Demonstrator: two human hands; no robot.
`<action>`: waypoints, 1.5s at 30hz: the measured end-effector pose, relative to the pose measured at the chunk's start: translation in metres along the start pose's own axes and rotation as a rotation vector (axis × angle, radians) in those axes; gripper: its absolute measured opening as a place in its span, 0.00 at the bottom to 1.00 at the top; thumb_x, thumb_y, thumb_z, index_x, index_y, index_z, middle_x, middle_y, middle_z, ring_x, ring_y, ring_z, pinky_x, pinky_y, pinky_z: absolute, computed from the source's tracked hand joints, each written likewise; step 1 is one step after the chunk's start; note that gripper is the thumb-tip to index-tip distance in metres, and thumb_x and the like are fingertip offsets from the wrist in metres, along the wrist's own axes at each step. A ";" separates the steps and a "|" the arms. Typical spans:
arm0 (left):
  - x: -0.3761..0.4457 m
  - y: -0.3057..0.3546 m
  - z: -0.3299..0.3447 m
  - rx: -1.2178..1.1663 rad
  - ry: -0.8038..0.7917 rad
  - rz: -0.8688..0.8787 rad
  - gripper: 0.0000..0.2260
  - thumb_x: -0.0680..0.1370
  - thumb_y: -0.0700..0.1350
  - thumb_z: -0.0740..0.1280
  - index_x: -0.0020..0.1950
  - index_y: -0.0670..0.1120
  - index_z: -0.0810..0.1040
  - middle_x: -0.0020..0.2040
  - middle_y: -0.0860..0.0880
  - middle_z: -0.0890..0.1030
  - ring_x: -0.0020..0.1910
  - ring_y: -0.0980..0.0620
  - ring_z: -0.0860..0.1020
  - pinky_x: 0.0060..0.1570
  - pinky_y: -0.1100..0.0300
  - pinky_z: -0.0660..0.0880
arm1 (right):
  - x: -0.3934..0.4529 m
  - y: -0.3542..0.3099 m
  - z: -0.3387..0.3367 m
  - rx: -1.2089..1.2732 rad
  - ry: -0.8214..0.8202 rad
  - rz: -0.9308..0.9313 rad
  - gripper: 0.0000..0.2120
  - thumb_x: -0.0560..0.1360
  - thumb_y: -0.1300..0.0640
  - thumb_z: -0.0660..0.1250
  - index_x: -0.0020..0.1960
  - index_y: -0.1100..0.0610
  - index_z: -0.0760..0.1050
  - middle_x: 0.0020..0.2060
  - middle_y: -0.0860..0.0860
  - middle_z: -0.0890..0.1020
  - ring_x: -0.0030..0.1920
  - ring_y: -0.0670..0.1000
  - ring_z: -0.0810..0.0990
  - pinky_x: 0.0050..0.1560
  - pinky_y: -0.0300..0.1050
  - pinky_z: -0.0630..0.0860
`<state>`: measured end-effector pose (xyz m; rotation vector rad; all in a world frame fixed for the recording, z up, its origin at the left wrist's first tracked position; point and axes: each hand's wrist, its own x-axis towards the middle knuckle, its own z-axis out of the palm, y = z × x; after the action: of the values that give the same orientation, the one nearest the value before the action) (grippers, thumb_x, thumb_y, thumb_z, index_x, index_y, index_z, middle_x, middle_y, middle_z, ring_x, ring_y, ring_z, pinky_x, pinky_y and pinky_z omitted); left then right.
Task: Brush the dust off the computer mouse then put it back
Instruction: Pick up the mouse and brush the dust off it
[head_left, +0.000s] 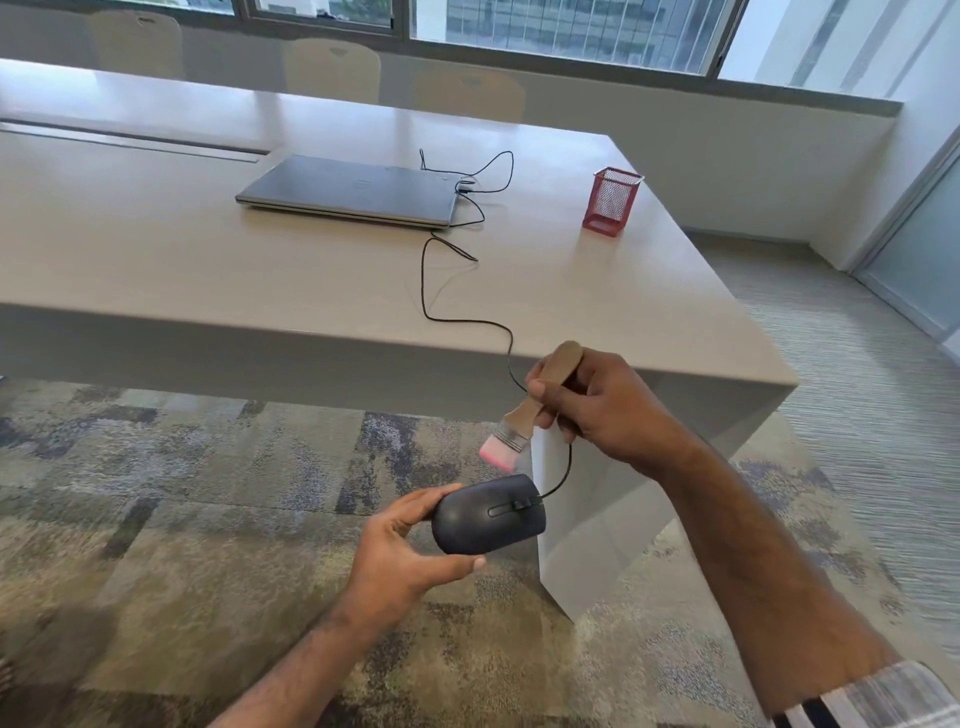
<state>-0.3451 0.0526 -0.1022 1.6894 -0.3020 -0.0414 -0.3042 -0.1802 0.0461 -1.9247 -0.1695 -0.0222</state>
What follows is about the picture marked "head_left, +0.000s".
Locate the person's right hand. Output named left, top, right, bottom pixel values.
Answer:
left=524, top=346, right=710, bottom=481

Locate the person's left hand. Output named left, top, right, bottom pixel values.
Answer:
left=337, top=482, right=489, bottom=639

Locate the wooden brush with pink bristles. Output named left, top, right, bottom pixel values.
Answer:
left=478, top=340, right=584, bottom=474

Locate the black dusty computer mouse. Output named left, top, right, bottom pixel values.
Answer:
left=430, top=473, right=547, bottom=557

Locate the black mouse cable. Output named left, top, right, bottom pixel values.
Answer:
left=419, top=148, right=575, bottom=504

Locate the person's left forearm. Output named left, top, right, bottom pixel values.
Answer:
left=209, top=603, right=406, bottom=728

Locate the person's right forearm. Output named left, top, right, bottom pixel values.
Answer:
left=659, top=446, right=901, bottom=718

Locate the red mesh pen holder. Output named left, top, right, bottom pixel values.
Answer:
left=581, top=166, right=646, bottom=239

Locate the frosted glass door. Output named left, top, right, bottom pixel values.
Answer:
left=853, top=127, right=960, bottom=343

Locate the grey closed laptop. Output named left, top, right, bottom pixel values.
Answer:
left=234, top=154, right=459, bottom=231

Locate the beige chair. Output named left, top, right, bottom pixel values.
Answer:
left=89, top=8, right=186, bottom=80
left=414, top=67, right=526, bottom=123
left=282, top=38, right=383, bottom=105

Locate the grey window frame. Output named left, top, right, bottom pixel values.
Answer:
left=0, top=0, right=904, bottom=118

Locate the grey table cable hatch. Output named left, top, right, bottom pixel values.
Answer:
left=0, top=119, right=271, bottom=165

